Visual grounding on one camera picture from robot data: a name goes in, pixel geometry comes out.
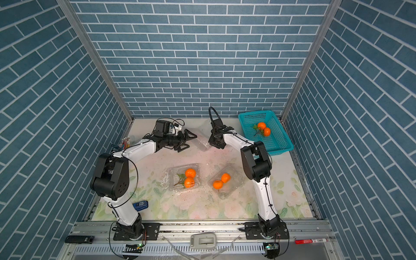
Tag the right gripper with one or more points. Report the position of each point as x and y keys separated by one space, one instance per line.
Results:
x=212 y=142

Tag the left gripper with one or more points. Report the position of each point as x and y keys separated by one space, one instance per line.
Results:
x=187 y=138

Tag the clear container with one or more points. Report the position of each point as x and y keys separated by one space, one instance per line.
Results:
x=236 y=181
x=201 y=141
x=173 y=178

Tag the orange pair with leaves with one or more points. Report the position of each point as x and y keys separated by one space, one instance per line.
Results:
x=262 y=129

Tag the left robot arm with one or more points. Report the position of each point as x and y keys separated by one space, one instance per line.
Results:
x=111 y=177

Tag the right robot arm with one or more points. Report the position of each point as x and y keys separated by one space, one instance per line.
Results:
x=257 y=167

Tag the front left orange pair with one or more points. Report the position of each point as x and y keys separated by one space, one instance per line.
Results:
x=186 y=179

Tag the front right orange pair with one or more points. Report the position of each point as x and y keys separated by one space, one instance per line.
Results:
x=218 y=184

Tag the teal plastic basket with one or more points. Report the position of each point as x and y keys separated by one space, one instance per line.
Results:
x=275 y=144

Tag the pink pen cup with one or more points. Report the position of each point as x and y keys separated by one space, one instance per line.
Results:
x=125 y=143

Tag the blue card on table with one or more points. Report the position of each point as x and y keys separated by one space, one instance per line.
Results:
x=141 y=205

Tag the red marker pen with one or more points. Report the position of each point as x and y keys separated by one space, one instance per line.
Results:
x=310 y=241

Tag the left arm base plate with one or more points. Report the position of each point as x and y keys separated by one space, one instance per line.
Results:
x=149 y=232

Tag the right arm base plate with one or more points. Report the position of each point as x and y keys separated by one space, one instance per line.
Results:
x=253 y=231

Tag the grey box on rail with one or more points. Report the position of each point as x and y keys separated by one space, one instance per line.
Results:
x=203 y=241

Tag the black device on rail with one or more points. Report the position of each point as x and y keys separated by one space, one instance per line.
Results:
x=77 y=239

